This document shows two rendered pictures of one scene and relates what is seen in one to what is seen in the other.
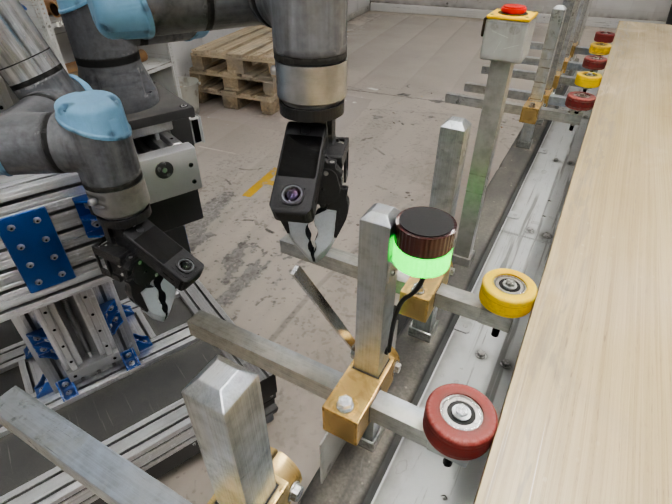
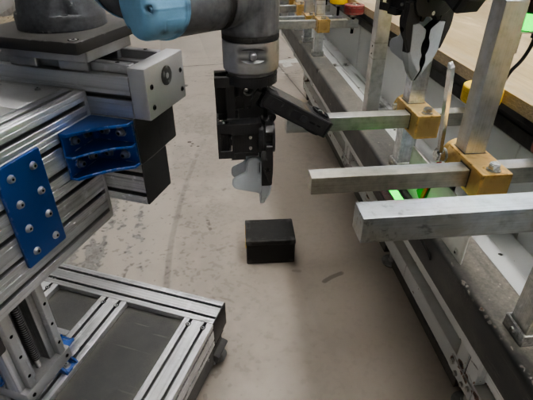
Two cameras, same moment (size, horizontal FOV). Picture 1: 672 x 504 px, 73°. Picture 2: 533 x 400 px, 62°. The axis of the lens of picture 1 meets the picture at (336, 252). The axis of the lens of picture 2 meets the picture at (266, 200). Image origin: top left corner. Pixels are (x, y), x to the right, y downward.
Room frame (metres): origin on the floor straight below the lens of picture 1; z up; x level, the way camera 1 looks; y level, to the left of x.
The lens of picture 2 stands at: (0.05, 0.62, 1.20)
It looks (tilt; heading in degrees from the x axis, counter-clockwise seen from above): 33 degrees down; 325
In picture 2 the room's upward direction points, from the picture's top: straight up
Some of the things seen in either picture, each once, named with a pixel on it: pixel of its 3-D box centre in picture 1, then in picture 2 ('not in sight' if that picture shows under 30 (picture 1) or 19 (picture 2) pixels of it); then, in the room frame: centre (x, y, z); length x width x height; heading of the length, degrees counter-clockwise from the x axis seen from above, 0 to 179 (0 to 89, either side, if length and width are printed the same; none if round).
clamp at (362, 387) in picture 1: (365, 388); (473, 167); (0.38, -0.04, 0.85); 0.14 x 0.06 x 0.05; 151
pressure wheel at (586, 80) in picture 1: (584, 90); (338, 7); (1.62, -0.87, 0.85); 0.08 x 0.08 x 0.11
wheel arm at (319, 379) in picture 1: (315, 378); (440, 176); (0.40, 0.03, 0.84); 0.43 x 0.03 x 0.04; 61
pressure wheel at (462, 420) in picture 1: (454, 437); not in sight; (0.30, -0.14, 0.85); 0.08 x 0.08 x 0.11
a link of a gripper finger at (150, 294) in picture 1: (142, 301); (251, 182); (0.54, 0.31, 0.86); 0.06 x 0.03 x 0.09; 61
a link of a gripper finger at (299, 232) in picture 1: (304, 224); (403, 49); (0.50, 0.04, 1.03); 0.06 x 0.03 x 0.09; 171
